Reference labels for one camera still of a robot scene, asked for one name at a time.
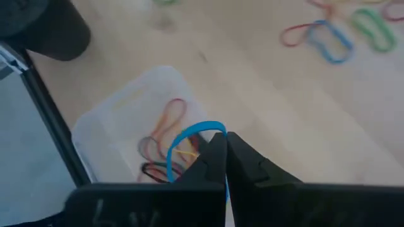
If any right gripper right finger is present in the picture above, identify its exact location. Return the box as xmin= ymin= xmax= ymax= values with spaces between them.
xmin=226 ymin=131 xmax=404 ymax=227

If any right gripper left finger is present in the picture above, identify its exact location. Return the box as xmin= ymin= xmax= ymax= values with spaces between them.
xmin=62 ymin=132 xmax=228 ymax=227

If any black wide rubber band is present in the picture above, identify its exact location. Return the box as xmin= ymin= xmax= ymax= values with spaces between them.
xmin=141 ymin=161 xmax=177 ymax=184

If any yellow rubber band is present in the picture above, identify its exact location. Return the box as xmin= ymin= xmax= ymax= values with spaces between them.
xmin=172 ymin=147 xmax=200 ymax=158

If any grey-blue rubber band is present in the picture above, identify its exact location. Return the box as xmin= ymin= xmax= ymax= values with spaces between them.
xmin=137 ymin=135 xmax=167 ymax=162

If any blue rubber band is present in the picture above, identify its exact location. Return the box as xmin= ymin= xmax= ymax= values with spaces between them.
xmin=306 ymin=19 xmax=355 ymax=65
xmin=165 ymin=120 xmax=230 ymax=202

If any green rubber band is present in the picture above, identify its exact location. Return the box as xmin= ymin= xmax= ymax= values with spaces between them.
xmin=350 ymin=8 xmax=398 ymax=54

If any clear plastic bin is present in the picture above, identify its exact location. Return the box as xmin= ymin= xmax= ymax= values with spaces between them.
xmin=71 ymin=65 xmax=218 ymax=184

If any black plant pot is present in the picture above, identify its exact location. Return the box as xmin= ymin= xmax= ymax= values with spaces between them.
xmin=0 ymin=0 xmax=92 ymax=62

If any black table edge rail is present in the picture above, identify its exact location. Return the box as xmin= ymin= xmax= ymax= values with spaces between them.
xmin=17 ymin=47 xmax=92 ymax=187

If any silver rail bracket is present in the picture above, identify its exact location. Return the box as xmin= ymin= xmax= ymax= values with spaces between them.
xmin=0 ymin=42 xmax=30 ymax=80

